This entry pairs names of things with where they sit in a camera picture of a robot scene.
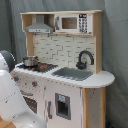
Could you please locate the toy microwave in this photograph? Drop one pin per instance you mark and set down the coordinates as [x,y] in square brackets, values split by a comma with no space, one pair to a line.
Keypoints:
[73,23]

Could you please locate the small metal pot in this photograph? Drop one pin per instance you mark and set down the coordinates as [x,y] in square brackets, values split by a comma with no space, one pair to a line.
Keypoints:
[30,60]

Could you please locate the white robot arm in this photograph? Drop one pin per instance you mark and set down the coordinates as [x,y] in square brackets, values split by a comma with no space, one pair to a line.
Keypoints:
[13,107]

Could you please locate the toy oven door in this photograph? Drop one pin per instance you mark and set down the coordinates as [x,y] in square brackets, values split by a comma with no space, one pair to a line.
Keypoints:
[31,102]

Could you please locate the grey toy range hood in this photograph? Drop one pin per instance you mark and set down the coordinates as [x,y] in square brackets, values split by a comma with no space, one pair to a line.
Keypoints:
[39,26]

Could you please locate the wooden toy kitchen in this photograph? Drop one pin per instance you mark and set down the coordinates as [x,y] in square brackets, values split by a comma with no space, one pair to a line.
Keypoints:
[87,97]

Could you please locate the grey toy sink basin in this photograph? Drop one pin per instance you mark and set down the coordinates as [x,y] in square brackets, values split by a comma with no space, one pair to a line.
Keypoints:
[73,74]

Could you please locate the grey fabric backdrop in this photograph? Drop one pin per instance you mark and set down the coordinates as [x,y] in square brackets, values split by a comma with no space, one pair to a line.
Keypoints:
[115,42]

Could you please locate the black toy faucet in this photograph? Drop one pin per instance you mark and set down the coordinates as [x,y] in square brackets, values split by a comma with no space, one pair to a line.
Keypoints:
[82,63]

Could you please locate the black toy stovetop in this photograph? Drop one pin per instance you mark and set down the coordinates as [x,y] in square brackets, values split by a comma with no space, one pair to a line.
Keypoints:
[40,67]

